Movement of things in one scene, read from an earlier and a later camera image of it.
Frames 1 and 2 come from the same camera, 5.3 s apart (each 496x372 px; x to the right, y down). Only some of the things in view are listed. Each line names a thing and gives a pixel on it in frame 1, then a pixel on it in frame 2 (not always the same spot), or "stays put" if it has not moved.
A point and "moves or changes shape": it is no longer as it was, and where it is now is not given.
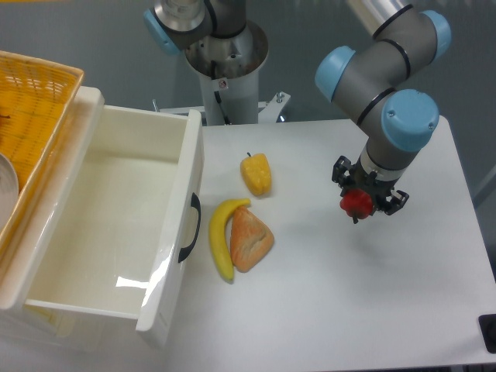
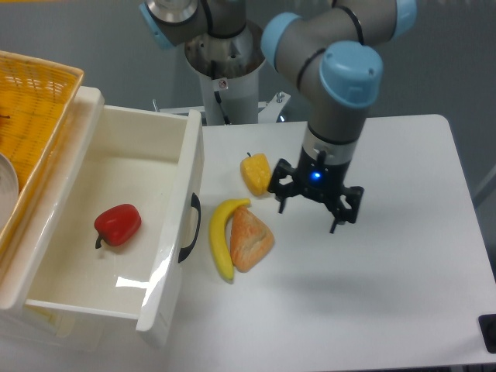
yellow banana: (218, 222) stays put
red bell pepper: (357, 204) moves or changes shape
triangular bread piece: (250, 240) stays put
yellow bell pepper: (256, 173) stays put
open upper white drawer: (116, 228) stays put
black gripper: (378, 187) -> (319, 180)
